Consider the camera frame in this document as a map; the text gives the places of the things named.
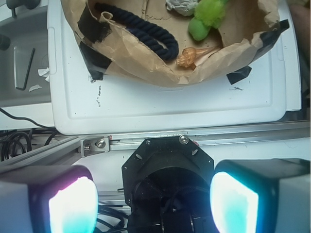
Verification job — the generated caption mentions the black floor cables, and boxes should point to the black floor cables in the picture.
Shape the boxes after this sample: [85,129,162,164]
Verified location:
[0,106,57,163]

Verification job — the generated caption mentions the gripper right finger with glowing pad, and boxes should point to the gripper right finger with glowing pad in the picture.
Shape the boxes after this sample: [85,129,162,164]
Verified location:
[210,158,311,233]

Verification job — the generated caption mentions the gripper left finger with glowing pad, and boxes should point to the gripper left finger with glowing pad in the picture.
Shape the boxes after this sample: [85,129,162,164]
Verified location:
[0,165,99,233]

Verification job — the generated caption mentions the green plush animal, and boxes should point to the green plush animal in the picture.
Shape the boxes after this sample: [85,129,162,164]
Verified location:
[188,0,228,41]

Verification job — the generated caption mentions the grey plastic bin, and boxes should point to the grey plastic bin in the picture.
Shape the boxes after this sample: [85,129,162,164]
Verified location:
[0,6,51,107]

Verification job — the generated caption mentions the black hex key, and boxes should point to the black hex key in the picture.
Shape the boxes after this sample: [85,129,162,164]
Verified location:
[14,47,35,91]

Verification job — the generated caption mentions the orange plastic seashell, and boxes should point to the orange plastic seashell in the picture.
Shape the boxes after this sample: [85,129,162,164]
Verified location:
[175,47,221,70]

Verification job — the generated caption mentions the aluminium frame rail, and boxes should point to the aluminium frame rail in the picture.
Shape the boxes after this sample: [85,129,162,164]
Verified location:
[0,120,311,173]

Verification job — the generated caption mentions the crumpled white paper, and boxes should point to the crumpled white paper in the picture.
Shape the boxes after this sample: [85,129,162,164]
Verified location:
[166,0,199,16]

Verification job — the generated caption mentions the black octagonal mount plate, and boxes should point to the black octagonal mount plate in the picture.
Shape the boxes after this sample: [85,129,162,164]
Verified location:
[122,136,217,233]

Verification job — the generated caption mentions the dark blue twisted rope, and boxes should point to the dark blue twisted rope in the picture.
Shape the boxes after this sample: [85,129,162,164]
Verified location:
[94,2,179,60]

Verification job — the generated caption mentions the brown paper bag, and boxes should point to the brown paper bag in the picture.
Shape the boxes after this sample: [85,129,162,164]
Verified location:
[61,0,289,87]

